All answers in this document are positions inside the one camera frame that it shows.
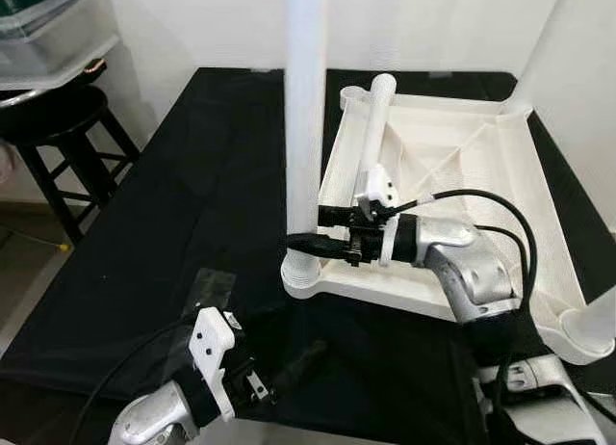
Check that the clear plastic container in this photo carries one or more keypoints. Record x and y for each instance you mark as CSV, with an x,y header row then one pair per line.
x,y
58,40

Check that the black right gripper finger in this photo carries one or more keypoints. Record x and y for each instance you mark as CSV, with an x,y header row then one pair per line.
x,y
337,215
313,245

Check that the black round stool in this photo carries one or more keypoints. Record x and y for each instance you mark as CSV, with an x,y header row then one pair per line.
x,y
58,113

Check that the white plastic table top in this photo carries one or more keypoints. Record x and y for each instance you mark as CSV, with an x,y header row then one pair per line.
x,y
462,146

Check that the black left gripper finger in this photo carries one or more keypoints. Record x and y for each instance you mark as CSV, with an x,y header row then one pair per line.
x,y
303,356

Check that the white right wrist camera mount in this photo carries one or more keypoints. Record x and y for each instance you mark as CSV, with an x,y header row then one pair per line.
x,y
375,185

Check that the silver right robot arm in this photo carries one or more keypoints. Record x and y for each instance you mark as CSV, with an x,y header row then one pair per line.
x,y
462,262

